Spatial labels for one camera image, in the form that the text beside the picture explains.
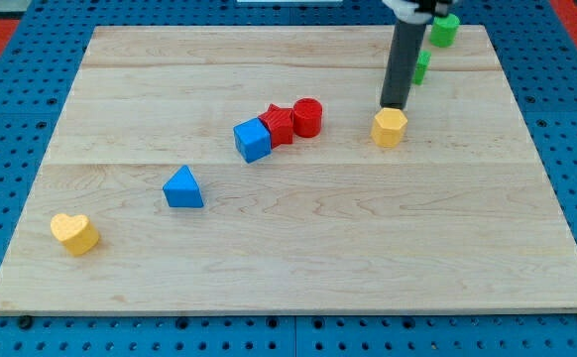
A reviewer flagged yellow hexagon block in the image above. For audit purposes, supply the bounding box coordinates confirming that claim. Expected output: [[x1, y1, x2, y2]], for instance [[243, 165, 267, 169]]
[[371, 108, 407, 148]]

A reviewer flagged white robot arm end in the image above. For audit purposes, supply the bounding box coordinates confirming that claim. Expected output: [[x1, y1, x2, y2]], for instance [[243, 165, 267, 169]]
[[383, 0, 458, 25]]

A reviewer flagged red star block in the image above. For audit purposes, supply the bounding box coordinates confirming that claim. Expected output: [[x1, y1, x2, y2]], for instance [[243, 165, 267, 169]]
[[259, 104, 293, 149]]

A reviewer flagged green star block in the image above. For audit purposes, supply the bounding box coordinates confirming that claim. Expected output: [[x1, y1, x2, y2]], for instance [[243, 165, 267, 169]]
[[412, 50, 431, 85]]

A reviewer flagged blue cube block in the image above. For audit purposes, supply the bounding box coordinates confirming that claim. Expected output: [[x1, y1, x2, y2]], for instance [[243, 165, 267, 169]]
[[233, 117, 272, 164]]

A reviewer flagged red cylinder block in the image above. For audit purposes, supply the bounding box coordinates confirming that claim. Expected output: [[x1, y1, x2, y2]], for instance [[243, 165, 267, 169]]
[[292, 97, 323, 138]]

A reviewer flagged wooden board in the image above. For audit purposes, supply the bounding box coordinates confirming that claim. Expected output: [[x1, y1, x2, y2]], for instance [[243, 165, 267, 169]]
[[0, 26, 577, 316]]

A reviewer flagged blue triangle block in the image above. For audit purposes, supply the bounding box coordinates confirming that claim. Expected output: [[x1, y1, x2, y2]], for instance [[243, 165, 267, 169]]
[[163, 166, 204, 208]]

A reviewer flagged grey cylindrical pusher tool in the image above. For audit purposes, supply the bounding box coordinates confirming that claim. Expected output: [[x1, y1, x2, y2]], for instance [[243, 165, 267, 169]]
[[380, 20, 426, 110]]

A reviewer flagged green cylinder block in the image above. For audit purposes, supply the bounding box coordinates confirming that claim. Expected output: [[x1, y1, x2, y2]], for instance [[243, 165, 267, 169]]
[[429, 14, 460, 48]]

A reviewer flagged yellow heart block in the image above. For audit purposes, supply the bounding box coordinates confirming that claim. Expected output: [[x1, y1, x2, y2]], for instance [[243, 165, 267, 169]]
[[50, 213, 100, 256]]

